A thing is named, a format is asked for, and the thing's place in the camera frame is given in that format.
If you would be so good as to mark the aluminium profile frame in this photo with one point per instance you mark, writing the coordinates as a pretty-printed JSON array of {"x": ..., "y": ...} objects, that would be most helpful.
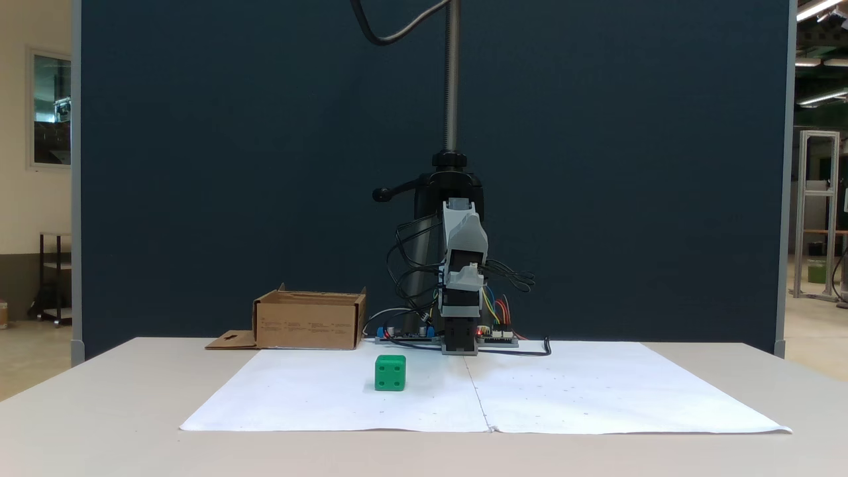
[{"x": 803, "y": 212}]

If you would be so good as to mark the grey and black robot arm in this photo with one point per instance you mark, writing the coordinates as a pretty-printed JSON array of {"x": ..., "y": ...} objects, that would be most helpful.
[{"x": 464, "y": 232}]

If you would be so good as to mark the fluorescent ceiling light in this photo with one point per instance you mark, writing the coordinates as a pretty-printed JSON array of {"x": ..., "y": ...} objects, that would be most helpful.
[
  {"x": 821, "y": 98},
  {"x": 811, "y": 61},
  {"x": 818, "y": 8}
]

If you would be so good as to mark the white paper sheet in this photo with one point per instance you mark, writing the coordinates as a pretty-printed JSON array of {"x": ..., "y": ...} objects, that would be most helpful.
[
  {"x": 318, "y": 397},
  {"x": 596, "y": 391}
]

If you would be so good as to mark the black camera stand metal pole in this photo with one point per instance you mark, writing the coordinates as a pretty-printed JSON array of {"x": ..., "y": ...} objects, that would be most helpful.
[{"x": 452, "y": 79}]

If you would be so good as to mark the small green box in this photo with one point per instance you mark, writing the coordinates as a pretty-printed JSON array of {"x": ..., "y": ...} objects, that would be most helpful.
[{"x": 817, "y": 273}]

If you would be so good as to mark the framed wall window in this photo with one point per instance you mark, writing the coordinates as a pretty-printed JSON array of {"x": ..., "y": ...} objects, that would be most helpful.
[{"x": 52, "y": 109}]

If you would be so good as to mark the green dice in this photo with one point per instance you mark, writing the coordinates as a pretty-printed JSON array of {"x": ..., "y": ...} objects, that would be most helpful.
[{"x": 389, "y": 374}]

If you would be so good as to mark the brown cardboard box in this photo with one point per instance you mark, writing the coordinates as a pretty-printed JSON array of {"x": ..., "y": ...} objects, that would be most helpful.
[{"x": 308, "y": 324}]

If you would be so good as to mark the blue circuit board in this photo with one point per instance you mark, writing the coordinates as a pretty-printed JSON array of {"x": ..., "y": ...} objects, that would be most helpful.
[{"x": 405, "y": 336}]

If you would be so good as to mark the dark blue partition panel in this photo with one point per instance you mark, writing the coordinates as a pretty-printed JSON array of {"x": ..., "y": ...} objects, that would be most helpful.
[{"x": 232, "y": 165}]

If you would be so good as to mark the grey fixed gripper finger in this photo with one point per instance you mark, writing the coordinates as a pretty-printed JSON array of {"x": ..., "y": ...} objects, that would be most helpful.
[{"x": 457, "y": 281}]

